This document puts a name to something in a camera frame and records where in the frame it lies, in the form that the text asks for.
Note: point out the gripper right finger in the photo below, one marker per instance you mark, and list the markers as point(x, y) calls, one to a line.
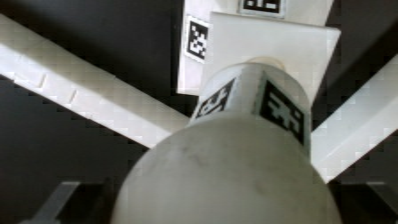
point(367, 202)

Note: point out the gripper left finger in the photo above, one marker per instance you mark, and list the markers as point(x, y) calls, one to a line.
point(79, 204)

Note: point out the white lamp bulb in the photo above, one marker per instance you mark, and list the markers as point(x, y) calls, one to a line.
point(227, 173)

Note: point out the white lamp base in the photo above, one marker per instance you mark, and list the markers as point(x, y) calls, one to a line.
point(243, 29)

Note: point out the white fence frame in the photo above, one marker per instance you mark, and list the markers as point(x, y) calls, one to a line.
point(81, 87)

